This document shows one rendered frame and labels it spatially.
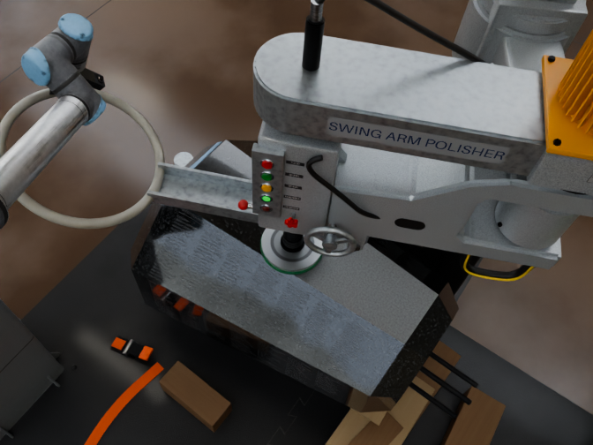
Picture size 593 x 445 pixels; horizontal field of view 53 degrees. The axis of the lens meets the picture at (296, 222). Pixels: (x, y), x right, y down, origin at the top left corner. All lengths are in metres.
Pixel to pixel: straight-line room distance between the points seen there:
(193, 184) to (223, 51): 2.06
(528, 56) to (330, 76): 0.72
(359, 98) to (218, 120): 2.24
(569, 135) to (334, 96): 0.50
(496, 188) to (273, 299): 0.92
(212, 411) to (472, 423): 1.09
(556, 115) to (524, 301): 1.87
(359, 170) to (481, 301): 1.63
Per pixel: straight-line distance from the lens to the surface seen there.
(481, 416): 2.75
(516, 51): 1.90
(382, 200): 1.57
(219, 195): 1.89
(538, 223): 1.65
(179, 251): 2.22
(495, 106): 1.40
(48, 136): 1.57
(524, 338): 3.09
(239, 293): 2.14
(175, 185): 1.92
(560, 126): 1.39
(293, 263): 1.99
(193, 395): 2.61
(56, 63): 1.73
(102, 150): 3.46
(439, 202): 1.56
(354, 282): 2.05
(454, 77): 1.43
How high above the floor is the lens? 2.65
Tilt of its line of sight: 59 degrees down
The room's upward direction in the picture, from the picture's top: 6 degrees clockwise
